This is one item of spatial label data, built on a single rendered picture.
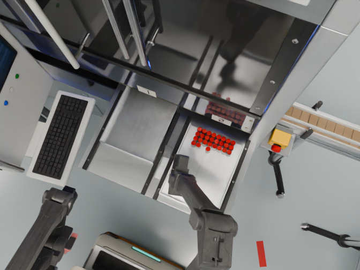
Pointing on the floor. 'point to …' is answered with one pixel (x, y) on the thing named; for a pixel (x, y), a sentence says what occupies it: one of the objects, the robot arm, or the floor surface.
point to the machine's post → (309, 64)
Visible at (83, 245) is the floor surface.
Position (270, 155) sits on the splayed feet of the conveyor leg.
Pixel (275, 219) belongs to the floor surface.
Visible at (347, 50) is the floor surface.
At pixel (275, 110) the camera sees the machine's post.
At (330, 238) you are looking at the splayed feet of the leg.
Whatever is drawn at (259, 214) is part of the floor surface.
